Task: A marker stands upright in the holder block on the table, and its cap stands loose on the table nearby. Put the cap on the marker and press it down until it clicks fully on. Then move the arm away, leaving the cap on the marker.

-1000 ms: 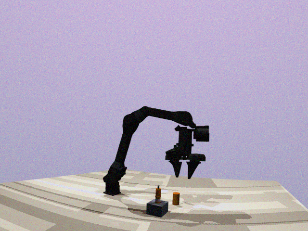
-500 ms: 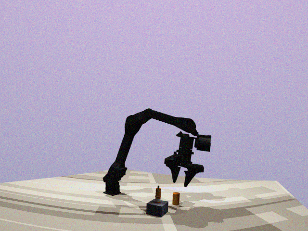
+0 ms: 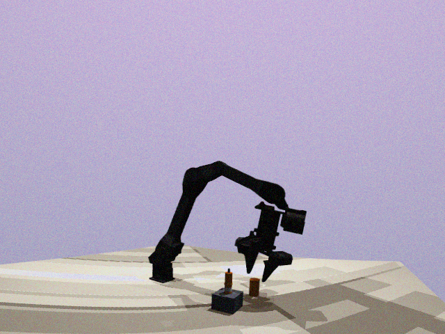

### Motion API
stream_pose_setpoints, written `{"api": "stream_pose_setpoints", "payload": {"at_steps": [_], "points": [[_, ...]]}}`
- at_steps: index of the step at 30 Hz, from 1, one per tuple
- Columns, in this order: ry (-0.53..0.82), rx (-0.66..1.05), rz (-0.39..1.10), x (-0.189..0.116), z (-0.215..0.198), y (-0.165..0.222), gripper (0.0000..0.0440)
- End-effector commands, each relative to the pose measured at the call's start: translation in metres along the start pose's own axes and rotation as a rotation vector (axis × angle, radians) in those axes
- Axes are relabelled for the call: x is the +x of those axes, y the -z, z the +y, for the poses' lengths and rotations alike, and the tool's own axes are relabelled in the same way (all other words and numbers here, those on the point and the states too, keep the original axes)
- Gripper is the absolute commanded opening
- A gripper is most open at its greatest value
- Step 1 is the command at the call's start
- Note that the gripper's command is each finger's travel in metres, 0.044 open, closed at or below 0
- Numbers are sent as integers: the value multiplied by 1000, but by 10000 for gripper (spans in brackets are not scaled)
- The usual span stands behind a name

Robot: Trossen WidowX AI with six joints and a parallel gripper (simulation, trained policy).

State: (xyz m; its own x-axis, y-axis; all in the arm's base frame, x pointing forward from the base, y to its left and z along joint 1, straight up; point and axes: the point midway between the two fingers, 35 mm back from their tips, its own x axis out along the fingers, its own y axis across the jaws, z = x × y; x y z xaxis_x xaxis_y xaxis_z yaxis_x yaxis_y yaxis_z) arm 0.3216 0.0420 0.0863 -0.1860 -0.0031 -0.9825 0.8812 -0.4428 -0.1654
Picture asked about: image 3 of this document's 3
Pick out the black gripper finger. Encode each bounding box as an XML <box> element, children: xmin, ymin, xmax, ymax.
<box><xmin>244</xmin><ymin>253</ymin><xmax>258</xmax><ymax>274</ymax></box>
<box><xmin>261</xmin><ymin>260</ymin><xmax>278</xmax><ymax>282</ymax></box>

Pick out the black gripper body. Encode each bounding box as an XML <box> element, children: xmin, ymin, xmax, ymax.
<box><xmin>254</xmin><ymin>225</ymin><xmax>293</xmax><ymax>266</ymax></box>

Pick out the orange cylinder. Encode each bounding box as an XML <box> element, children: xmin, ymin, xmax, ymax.
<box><xmin>249</xmin><ymin>278</ymin><xmax>260</xmax><ymax>296</ymax></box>

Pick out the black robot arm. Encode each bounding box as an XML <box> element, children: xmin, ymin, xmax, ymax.
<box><xmin>148</xmin><ymin>161</ymin><xmax>307</xmax><ymax>283</ymax></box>

